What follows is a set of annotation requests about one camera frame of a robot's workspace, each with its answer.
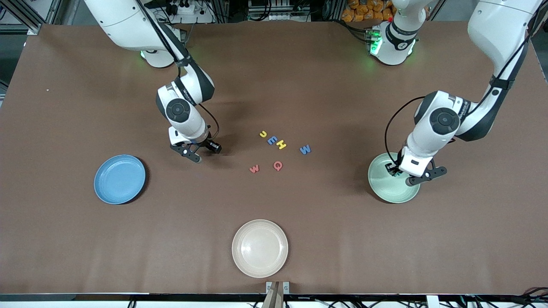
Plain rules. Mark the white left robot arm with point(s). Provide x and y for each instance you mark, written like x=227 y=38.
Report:
x=492 y=38

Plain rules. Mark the pink foam letter Q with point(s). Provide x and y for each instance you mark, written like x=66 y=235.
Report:
x=275 y=165

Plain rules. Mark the black table edge rail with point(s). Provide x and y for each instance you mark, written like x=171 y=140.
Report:
x=171 y=296

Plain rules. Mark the metal bracket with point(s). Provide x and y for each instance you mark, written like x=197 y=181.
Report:
x=286 y=287

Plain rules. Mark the blue round plate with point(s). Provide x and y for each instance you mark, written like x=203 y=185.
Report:
x=120 y=179

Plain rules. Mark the blue foam letter m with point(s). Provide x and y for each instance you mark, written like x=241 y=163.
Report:
x=305 y=150
x=272 y=140

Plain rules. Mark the yellow foam letter H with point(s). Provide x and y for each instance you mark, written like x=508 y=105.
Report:
x=281 y=144

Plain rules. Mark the beige round plate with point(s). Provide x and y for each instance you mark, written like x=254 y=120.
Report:
x=260 y=248

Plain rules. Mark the pink foam letter w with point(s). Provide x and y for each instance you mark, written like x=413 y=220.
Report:
x=254 y=170

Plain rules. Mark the aluminium frame profile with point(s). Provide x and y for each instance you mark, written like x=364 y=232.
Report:
x=21 y=15

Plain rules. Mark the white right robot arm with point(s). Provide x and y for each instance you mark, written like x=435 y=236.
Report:
x=124 y=21

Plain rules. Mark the white power strip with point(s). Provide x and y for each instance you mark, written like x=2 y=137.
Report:
x=197 y=18

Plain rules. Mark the light green round plate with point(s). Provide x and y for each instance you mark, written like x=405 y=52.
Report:
x=391 y=191

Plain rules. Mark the pile of orange objects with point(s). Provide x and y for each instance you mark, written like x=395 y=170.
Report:
x=359 y=13

